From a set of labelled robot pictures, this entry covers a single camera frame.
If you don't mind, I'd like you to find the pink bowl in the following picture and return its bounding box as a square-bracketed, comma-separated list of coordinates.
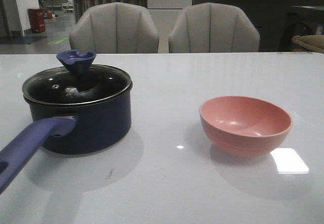
[199, 96, 293, 157]

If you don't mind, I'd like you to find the glass lid blue knob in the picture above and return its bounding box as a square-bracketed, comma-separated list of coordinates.
[22, 50, 132, 106]

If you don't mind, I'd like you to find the right beige chair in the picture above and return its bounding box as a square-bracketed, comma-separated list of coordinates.
[169, 3, 260, 53]

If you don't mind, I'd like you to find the beige chair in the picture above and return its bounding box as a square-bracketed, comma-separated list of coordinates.
[169, 3, 260, 53]
[69, 2, 159, 54]

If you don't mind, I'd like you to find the left beige chair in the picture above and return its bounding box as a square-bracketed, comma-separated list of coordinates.
[69, 2, 159, 54]

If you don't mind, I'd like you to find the dark blue saucepan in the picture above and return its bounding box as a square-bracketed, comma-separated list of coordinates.
[1, 86, 132, 192]

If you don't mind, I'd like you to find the grey counter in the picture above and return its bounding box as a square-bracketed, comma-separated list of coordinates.
[192, 0, 323, 52]

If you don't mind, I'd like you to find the red trash bin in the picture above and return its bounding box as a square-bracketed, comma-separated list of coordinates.
[27, 8, 46, 33]

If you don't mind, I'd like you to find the beige cushion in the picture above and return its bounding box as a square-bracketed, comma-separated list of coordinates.
[292, 34, 324, 54]

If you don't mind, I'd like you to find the dark floor mat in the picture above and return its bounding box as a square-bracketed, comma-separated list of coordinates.
[1, 36, 47, 44]

